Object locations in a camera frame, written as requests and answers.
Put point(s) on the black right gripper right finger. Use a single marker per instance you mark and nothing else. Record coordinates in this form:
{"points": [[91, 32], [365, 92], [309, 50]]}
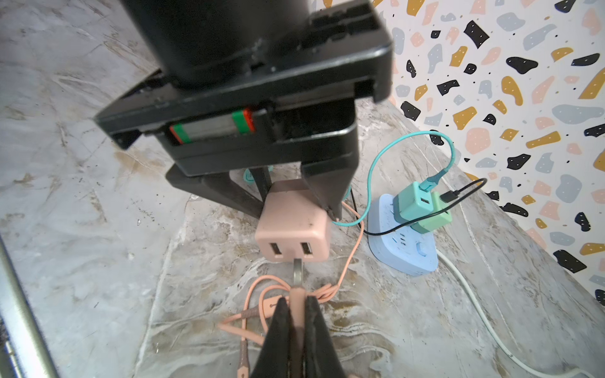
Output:
{"points": [[320, 357]]}

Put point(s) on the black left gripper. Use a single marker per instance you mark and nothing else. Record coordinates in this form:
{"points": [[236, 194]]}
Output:
{"points": [[251, 83]]}

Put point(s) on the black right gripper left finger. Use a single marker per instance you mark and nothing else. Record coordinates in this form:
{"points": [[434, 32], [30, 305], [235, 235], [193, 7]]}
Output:
{"points": [[273, 360]]}

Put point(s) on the pink charger cube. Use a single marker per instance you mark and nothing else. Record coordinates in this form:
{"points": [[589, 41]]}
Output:
{"points": [[292, 225]]}

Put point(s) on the teal charger cube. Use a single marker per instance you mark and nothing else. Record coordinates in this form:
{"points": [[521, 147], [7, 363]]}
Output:
{"points": [[412, 203]]}

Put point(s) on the green charger plug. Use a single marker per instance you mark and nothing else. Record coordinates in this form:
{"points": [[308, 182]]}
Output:
{"points": [[437, 221]]}

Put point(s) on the blue power strip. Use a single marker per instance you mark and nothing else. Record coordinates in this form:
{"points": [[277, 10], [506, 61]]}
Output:
{"points": [[405, 249]]}

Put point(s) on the metal base rail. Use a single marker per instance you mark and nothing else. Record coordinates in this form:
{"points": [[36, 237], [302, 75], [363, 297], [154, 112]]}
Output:
{"points": [[28, 349]]}

